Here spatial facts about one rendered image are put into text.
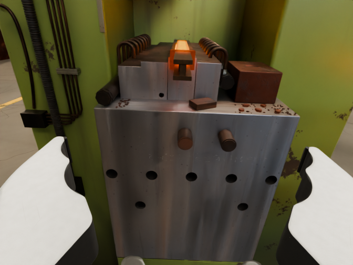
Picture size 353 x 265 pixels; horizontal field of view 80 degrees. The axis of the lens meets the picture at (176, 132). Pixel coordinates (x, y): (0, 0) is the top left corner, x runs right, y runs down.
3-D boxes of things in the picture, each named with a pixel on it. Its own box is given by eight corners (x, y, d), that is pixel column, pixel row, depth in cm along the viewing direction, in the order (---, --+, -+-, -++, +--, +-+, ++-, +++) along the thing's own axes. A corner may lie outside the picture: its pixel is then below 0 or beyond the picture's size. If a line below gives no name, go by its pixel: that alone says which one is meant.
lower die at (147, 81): (216, 102, 44) (222, 59, 40) (120, 98, 44) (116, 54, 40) (200, 64, 81) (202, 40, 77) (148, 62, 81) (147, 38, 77)
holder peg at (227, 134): (235, 152, 38) (238, 139, 37) (220, 152, 38) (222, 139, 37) (230, 141, 41) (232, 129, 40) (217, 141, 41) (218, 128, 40)
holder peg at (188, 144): (192, 151, 38) (193, 138, 37) (177, 150, 38) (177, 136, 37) (191, 140, 41) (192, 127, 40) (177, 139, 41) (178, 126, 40)
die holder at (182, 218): (251, 262, 59) (301, 116, 39) (116, 257, 59) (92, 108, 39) (219, 152, 109) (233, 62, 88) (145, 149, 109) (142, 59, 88)
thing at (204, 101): (207, 102, 43) (208, 97, 43) (216, 107, 41) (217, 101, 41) (188, 105, 42) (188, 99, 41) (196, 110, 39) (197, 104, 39)
